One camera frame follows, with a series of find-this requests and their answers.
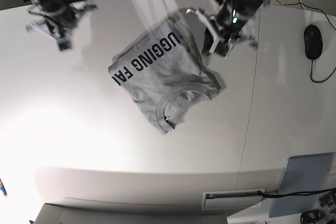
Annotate blue orange tool handle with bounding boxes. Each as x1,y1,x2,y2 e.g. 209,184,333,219
0,179,7,197

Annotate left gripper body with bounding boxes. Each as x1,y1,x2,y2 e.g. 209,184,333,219
215,3,252,40

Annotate black mouse cable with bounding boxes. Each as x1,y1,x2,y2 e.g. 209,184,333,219
310,58,336,83

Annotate grey laptop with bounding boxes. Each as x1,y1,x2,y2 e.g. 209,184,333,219
269,153,333,218

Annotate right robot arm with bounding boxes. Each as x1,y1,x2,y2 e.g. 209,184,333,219
26,0,97,51

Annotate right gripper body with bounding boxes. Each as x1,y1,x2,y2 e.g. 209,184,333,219
43,1,81,31

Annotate grey T-shirt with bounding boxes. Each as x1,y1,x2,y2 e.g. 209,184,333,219
108,19,221,134

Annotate black device bottom right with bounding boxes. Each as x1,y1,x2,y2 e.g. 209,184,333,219
300,210,321,224

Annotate black computer mouse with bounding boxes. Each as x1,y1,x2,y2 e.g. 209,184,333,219
303,24,323,60

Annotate black power cable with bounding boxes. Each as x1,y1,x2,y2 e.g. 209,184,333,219
258,188,336,199

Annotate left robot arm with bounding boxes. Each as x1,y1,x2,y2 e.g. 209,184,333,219
186,0,271,57

